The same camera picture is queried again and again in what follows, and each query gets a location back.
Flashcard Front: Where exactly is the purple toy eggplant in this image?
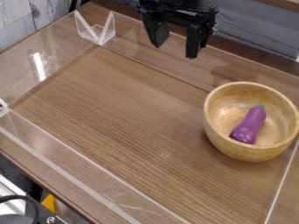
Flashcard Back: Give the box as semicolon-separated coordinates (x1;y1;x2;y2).
229;105;267;144

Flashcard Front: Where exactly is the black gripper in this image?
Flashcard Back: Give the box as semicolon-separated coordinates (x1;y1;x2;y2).
139;0;219;59

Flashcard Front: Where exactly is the yellow black device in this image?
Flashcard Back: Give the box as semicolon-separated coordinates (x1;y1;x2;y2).
39;193;69;224

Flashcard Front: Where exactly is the clear acrylic corner bracket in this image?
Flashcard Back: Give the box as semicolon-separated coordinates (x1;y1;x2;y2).
74;11;117;46

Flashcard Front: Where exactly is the clear acrylic barrier wall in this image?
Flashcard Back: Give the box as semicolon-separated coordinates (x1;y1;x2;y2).
0;4;299;224

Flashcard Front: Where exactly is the light wooden bowl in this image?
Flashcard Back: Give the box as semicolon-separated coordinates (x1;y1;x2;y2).
203;81;299;163

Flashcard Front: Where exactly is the black cable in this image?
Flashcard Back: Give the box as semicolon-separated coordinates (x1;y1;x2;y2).
0;194;43;224

